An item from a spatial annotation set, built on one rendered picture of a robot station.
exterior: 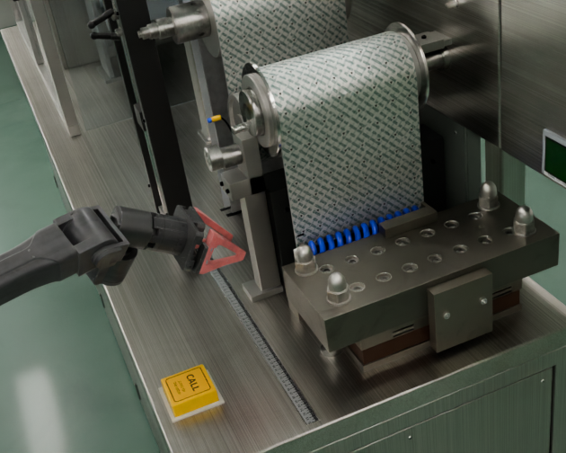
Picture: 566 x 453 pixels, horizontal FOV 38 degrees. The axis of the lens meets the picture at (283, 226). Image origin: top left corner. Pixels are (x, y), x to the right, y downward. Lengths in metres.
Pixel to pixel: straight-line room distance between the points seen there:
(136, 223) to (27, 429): 1.63
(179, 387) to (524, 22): 0.72
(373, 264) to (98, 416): 1.58
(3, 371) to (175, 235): 1.87
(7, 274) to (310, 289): 0.43
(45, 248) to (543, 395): 0.81
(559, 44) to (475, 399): 0.55
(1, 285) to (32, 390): 1.79
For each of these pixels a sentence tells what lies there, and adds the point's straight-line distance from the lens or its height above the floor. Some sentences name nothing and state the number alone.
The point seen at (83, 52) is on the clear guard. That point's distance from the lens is 2.21.
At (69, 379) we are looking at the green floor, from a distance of 2.88.
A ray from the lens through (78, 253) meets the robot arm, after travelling 1.14.
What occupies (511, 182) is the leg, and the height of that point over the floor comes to 0.92.
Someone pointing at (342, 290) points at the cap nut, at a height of 1.05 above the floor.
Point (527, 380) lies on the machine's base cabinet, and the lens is 1.38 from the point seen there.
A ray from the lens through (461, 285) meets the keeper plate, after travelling 1.24.
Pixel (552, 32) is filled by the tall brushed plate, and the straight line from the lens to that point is 1.16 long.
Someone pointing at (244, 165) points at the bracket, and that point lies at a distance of 1.33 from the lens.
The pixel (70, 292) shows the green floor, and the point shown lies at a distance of 3.31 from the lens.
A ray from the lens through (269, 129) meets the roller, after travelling 1.24.
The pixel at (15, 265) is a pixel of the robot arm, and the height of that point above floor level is 1.20.
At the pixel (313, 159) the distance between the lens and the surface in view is 1.28.
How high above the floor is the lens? 1.75
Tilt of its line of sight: 31 degrees down
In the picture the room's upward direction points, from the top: 9 degrees counter-clockwise
